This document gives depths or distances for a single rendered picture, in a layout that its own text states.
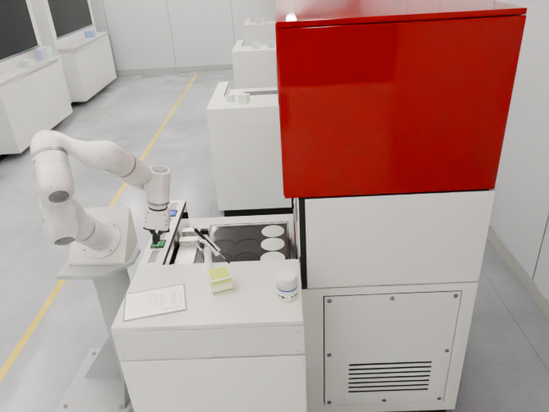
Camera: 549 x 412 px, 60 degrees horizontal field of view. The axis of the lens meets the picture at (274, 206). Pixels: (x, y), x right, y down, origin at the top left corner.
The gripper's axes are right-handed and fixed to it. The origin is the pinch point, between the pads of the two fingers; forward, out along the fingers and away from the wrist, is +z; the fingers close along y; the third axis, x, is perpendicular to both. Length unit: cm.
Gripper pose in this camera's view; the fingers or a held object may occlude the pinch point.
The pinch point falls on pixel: (156, 238)
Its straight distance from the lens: 201.0
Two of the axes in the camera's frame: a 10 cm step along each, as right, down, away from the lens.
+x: 0.0, 4.7, -8.8
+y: -9.9, -1.4, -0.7
